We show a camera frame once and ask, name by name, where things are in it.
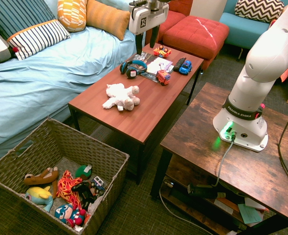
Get white floor cable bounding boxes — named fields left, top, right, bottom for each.
left=158, top=180, right=238, bottom=235

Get light blue covered bed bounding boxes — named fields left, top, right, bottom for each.
left=0, top=0, right=150, bottom=169

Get orange flame print plush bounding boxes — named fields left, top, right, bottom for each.
left=56, top=169, right=84, bottom=210

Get green round plush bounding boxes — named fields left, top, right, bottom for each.
left=74, top=164, right=93, bottom=182

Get red tufted ottoman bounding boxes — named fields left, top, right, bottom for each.
left=162, top=15, right=230, bottom=71

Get teal sofa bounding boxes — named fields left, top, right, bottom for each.
left=219, top=0, right=288, bottom=62

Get orange red toy vehicle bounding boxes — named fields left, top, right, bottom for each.
left=153, top=45, right=172, bottom=59

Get dark blue striped cushion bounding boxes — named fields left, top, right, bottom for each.
left=0, top=0, right=58, bottom=41

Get grey woven wicker basket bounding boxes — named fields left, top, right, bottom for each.
left=0, top=117, right=131, bottom=235

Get orange white patterned pillow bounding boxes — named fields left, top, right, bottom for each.
left=57, top=0, right=89, bottom=33

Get black power unit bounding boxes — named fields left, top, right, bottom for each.
left=186, top=183, right=226, bottom=200

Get Captain America plush doll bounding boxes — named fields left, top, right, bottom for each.
left=54, top=203, right=87, bottom=229

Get mustard orange pillow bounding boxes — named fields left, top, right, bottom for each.
left=86, top=0, right=132, bottom=42

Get black white chevron pillow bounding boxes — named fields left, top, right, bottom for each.
left=234, top=0, right=285, bottom=24

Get brown plush animal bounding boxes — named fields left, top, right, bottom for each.
left=23, top=166, right=60, bottom=200

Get red-brown wooden coffee table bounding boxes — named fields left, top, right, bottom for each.
left=67, top=41, right=204, bottom=186

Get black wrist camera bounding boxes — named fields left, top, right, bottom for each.
left=129, top=0, right=147, bottom=10

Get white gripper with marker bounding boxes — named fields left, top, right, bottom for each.
left=129, top=0, right=170, bottom=56

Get dark cover magazine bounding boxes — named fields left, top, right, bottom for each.
left=126, top=50, right=158, bottom=66

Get white stuffed toy animal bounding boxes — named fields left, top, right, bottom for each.
left=102, top=83, right=141, bottom=112

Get blue black headphones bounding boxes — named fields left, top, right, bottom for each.
left=119, top=59, right=148, bottom=80

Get yellow blue plush pony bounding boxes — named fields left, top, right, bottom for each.
left=24, top=186, right=55, bottom=213

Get black remote control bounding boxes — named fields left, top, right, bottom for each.
left=173, top=57, right=187, bottom=72

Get blue toy car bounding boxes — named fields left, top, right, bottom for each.
left=178, top=60, right=193, bottom=75

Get rustic dark wood side table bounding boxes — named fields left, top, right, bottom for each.
left=150, top=82, right=288, bottom=235

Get white book purple print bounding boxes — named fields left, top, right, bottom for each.
left=140, top=57, right=175, bottom=80

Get white navy striped pillow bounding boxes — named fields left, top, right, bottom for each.
left=6, top=19, right=72, bottom=61

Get teal paper note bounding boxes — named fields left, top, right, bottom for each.
left=237, top=203, right=265, bottom=225

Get white paper sheet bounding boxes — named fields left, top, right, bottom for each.
left=213, top=198, right=235, bottom=214

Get black game controller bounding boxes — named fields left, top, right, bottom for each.
left=71, top=180, right=96, bottom=209

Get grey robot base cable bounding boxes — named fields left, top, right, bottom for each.
left=210, top=131, right=237, bottom=188

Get red toy fire truck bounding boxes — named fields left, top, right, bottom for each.
left=155, top=70, right=172, bottom=87

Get red armchair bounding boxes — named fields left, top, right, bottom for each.
left=145, top=0, right=194, bottom=46

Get blue white toy truck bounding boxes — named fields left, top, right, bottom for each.
left=89, top=175, right=106, bottom=197

